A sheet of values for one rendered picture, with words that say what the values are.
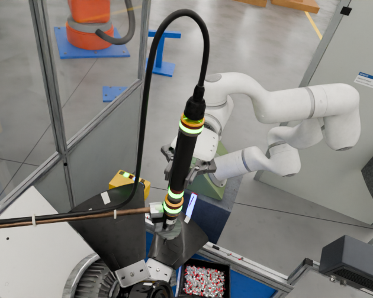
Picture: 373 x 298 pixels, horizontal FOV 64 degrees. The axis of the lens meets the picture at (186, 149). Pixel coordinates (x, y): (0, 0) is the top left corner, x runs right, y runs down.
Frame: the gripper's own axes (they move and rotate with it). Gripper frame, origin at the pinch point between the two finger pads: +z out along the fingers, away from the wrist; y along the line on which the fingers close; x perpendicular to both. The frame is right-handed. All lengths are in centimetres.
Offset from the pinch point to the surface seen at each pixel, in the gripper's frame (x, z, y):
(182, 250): -47.7, -10.1, -4.8
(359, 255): -41, -33, -63
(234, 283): -102, -35, -33
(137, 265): -38.1, 5.3, 5.0
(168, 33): -113, -320, 129
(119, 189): -20.9, -4.6, 17.1
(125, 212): -11.1, 7.2, 8.8
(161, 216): -12.5, 3.3, 1.3
